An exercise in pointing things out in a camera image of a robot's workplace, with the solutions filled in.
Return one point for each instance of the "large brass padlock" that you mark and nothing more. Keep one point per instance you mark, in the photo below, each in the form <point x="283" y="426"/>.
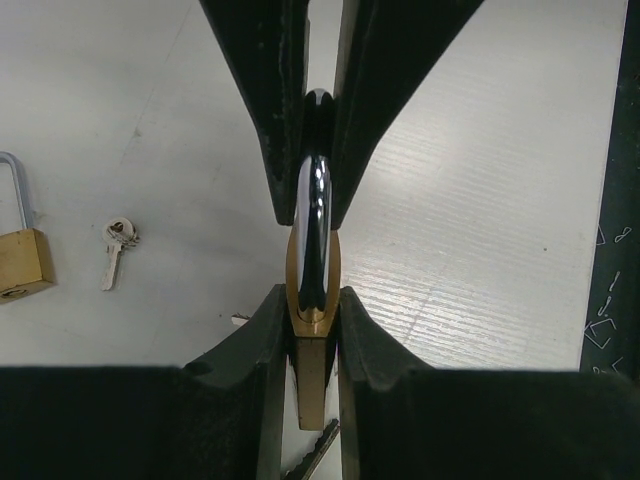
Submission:
<point x="313" y="265"/>

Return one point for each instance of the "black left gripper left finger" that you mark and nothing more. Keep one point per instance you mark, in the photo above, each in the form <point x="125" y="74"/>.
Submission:
<point x="218" y="417"/>

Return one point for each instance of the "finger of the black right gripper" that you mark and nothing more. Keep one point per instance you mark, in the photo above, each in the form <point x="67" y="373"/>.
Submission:
<point x="386" y="48"/>
<point x="265" y="46"/>

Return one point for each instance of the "small brass padlock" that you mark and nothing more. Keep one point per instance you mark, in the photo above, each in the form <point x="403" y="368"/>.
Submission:
<point x="26" y="261"/>

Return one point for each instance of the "small silver keys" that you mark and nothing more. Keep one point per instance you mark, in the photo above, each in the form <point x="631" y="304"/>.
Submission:
<point x="118" y="234"/>

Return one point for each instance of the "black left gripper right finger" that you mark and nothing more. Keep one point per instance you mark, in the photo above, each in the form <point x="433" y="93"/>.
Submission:
<point x="403" y="419"/>

